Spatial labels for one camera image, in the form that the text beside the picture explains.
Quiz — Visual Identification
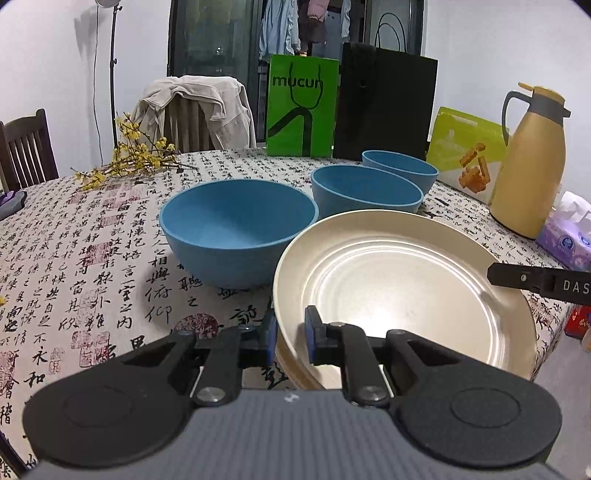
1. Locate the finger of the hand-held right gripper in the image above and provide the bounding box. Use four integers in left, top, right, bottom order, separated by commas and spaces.
487, 263, 548, 296

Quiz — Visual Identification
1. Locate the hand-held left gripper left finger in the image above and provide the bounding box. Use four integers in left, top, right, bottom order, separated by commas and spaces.
124, 305, 278, 407

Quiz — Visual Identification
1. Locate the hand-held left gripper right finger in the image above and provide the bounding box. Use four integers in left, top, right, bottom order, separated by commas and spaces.
305, 305, 462, 409

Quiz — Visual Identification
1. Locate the blue bowl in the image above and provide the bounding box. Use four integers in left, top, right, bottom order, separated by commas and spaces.
311, 165, 424, 217
362, 150, 438, 195
159, 179, 319, 288

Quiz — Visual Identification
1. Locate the red packet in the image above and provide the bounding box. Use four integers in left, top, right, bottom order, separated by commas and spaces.
564, 305, 591, 340

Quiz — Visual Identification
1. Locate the purple tissue pack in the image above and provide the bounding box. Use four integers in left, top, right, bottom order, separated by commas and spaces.
536, 191, 591, 272

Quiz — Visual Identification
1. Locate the yellow thermos jug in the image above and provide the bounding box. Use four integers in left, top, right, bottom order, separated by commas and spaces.
489, 82, 572, 240

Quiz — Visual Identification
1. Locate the yellow-green snack box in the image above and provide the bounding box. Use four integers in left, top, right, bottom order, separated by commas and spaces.
426, 107, 513, 206

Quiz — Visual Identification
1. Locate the green paper bag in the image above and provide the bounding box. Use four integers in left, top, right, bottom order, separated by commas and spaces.
266, 54, 341, 158

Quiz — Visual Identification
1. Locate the black paper bag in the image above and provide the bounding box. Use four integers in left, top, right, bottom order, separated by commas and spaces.
333, 11, 438, 162

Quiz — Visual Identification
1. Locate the dark wooden chair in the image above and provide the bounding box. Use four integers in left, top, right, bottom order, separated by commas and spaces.
0, 108, 60, 192
165, 95, 218, 153

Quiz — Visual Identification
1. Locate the yellow flower branch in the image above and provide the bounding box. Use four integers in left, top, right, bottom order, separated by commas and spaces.
71, 112, 199, 192

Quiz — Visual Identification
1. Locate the beige jacket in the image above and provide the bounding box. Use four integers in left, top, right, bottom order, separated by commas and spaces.
131, 75, 257, 155

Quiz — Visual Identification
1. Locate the grey purple cloth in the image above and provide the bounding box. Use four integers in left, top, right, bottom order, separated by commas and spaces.
0, 191, 27, 221

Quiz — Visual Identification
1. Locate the light blue hanging shirt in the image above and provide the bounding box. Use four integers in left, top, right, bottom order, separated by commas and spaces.
259, 0, 301, 58

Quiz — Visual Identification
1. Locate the dark framed glass door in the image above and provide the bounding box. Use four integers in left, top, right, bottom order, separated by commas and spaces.
166, 0, 426, 79

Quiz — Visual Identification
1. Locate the studio light on stand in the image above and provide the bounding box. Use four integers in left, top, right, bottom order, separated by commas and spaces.
95, 0, 123, 148

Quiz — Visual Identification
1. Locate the black light cable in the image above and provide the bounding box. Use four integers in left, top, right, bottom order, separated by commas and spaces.
92, 7, 101, 155

